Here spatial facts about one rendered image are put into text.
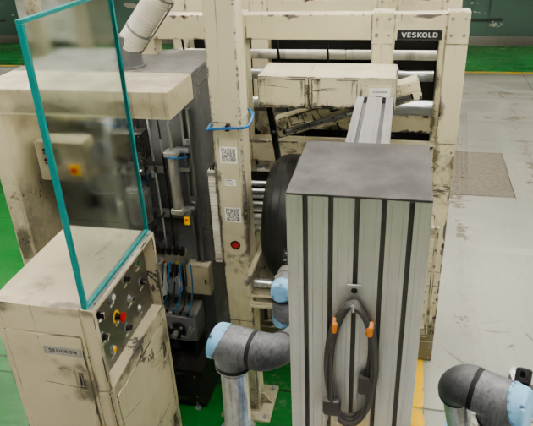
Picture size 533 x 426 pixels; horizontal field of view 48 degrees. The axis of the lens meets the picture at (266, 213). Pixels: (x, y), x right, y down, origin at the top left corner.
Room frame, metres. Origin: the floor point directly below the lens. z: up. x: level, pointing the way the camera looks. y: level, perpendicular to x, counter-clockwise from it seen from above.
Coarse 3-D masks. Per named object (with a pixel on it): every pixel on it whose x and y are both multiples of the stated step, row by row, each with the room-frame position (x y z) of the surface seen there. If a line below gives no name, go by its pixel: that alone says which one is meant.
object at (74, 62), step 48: (96, 0) 2.06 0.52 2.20; (48, 48) 1.74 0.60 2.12; (96, 48) 2.01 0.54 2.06; (48, 96) 1.69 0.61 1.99; (96, 96) 1.95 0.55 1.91; (48, 144) 1.63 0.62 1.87; (96, 144) 1.90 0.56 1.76; (96, 192) 1.84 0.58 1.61; (96, 240) 1.78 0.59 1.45; (96, 288) 1.72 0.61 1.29
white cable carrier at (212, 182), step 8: (208, 176) 2.40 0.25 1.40; (216, 176) 2.41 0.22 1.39; (208, 184) 2.40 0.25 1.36; (216, 184) 2.40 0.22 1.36; (216, 192) 2.39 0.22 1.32; (216, 200) 2.39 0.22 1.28; (216, 208) 2.39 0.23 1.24; (216, 216) 2.39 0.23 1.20; (216, 224) 2.39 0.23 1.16; (216, 232) 2.39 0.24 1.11; (216, 240) 2.40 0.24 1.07; (216, 248) 2.40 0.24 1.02; (216, 256) 2.40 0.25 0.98
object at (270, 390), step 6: (264, 390) 2.49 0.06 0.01; (270, 390) 2.49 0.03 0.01; (276, 390) 2.49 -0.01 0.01; (270, 396) 2.45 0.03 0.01; (276, 396) 2.45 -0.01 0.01; (264, 402) 2.40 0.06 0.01; (252, 408) 2.36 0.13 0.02; (264, 408) 2.36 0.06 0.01; (270, 408) 2.36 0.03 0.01; (222, 414) 2.33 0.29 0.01; (252, 414) 2.32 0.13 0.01; (258, 414) 2.32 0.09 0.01; (264, 414) 2.30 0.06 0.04; (270, 414) 2.32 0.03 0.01; (258, 420) 2.28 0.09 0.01; (264, 420) 2.28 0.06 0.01
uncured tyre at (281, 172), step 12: (288, 156) 2.41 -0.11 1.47; (276, 168) 2.33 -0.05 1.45; (288, 168) 2.31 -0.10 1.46; (276, 180) 2.26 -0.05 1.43; (288, 180) 2.25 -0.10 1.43; (264, 192) 2.26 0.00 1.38; (276, 192) 2.21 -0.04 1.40; (264, 204) 2.21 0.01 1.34; (276, 204) 2.17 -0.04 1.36; (264, 216) 2.18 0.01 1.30; (276, 216) 2.14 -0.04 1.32; (264, 228) 2.16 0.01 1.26; (276, 228) 2.12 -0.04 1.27; (264, 240) 2.15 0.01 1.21; (276, 240) 2.11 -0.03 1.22; (264, 252) 2.15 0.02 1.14; (276, 252) 2.11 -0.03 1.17; (264, 264) 2.19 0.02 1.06; (276, 264) 2.12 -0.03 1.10
